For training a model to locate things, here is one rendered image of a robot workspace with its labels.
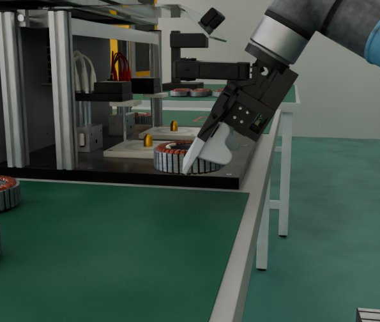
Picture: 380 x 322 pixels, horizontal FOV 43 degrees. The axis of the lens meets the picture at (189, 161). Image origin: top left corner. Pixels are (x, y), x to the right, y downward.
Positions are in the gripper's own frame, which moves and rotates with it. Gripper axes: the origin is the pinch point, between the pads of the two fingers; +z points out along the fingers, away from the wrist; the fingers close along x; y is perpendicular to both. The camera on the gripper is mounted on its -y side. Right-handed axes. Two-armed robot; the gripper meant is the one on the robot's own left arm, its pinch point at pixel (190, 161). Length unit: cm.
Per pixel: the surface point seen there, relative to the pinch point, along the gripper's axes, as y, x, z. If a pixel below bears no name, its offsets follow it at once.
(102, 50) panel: -44, 66, 4
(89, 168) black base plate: -15.9, 9.5, 14.1
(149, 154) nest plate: -9.2, 20.3, 9.3
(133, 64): -120, 379, 57
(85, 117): -26.8, 27.4, 12.0
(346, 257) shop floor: 80, 166, 47
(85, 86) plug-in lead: -28.9, 24.8, 5.3
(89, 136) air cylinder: -23.1, 24.1, 14.2
